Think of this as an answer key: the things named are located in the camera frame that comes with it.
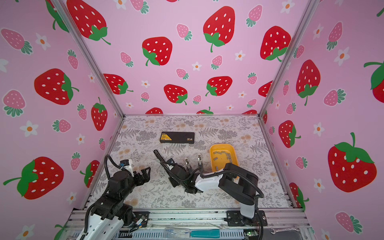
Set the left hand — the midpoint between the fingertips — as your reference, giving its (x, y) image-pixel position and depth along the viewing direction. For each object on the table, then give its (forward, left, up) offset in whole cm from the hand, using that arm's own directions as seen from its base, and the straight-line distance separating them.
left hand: (143, 169), depth 79 cm
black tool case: (+28, -15, -9) cm, 33 cm away
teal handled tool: (-27, -33, -11) cm, 44 cm away
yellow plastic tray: (+17, -46, -11) cm, 50 cm away
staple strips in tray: (+16, -50, -11) cm, 53 cm away
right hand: (+1, -13, -8) cm, 15 cm away
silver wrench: (-25, -77, -11) cm, 81 cm away
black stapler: (+13, -5, -10) cm, 17 cm away
